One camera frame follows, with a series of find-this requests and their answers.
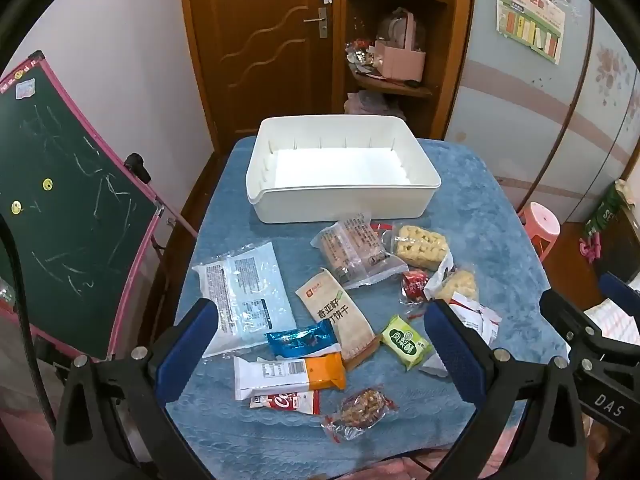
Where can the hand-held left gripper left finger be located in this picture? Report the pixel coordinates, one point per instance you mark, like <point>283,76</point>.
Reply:
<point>190,345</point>

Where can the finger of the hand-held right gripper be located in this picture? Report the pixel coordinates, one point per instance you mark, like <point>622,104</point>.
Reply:
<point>617,287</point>
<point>560,310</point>

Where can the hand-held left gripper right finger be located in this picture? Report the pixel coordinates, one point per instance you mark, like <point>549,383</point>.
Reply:
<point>455,345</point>

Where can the white wrapper packet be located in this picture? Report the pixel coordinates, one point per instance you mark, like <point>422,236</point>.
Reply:
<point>475,317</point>

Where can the small green snack packet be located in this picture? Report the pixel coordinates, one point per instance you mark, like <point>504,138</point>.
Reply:
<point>405,342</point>

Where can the yellow puffed snack packet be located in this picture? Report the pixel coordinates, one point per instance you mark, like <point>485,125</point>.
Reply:
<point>460,285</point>
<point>417,245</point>

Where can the orange and white snack bar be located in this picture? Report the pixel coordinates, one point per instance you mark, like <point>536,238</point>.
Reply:
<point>280,372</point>

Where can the shiny blue snack packet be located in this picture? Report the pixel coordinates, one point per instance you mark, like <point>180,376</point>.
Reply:
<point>300,341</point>

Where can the red and white snack bar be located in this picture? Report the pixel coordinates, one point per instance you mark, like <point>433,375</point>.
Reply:
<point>285,402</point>

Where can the clear nut brittle packet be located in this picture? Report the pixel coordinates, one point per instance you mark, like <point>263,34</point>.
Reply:
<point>362,407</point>

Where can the beige cracker packet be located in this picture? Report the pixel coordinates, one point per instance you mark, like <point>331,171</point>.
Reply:
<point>335,315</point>

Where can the clear brown biscuit packet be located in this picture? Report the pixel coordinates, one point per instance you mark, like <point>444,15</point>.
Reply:
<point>345,250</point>

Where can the white plastic storage bin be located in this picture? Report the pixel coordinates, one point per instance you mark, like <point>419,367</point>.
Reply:
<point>325,165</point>

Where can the white checked cloth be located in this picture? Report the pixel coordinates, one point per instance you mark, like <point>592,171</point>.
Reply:
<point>615,320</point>

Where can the pink toy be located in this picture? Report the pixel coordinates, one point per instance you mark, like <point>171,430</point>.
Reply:
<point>590,250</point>

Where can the small white red sachet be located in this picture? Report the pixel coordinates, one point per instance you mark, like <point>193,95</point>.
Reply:
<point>440,275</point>

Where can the small red candy packet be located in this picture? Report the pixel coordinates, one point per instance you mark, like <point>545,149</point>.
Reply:
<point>414,285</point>

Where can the green printed bag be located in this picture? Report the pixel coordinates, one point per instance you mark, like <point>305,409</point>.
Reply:
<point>602,212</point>

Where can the pale blue flat packet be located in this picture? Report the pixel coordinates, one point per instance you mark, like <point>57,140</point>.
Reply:
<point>245,290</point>

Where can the pink plastic stool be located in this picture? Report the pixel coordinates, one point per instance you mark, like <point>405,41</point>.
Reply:
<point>540,225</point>

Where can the pink easel leg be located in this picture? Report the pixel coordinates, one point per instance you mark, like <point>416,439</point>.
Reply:
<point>177,220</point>

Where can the blue fleece table cover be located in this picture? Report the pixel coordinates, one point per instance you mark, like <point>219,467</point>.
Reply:
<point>475,200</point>

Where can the black easel knob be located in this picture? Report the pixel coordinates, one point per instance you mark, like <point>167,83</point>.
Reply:
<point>137,166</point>

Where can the floral sliding wardrobe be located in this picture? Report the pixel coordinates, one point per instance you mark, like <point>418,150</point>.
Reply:
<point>525,125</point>

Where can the yellow smiley magnet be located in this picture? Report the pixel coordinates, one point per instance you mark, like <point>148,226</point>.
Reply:
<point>47,185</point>
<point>16,206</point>

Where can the pink framed green chalkboard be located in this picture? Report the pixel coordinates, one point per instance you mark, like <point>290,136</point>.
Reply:
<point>65,160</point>

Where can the folded pink clothes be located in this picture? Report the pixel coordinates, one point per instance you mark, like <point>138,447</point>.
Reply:
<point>367,102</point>

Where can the brown wooden door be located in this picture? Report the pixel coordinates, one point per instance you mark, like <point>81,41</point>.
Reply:
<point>250,60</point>

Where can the wooden corner shelf unit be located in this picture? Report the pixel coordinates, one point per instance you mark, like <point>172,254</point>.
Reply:
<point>450,35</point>

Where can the pile of shiny wrappers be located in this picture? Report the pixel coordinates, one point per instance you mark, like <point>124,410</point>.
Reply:
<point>360,57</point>

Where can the colourful wall poster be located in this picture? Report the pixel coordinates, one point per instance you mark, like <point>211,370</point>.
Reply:
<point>530,15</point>

